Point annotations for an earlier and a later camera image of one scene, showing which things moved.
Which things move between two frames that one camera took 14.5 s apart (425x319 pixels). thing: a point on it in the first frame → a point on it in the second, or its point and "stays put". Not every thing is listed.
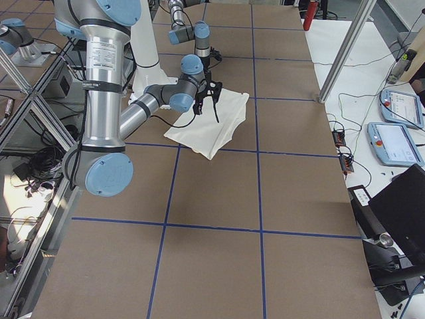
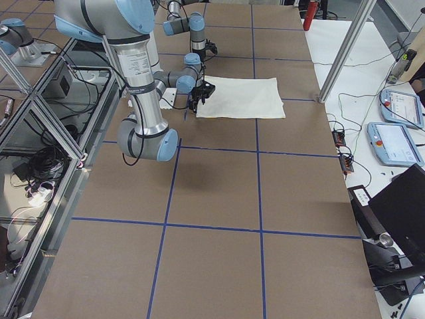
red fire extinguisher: [312, 8] stays put
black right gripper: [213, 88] stays put
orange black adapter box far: [339, 138] stays put
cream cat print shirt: [202, 132] → [242, 97]
